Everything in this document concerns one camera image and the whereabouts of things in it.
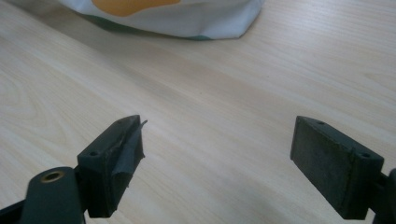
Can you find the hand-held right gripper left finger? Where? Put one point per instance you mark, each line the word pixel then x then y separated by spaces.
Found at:
pixel 106 174

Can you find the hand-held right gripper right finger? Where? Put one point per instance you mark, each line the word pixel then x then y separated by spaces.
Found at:
pixel 333 168

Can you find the white cloth with orange print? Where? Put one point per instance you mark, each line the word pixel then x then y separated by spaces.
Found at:
pixel 174 17

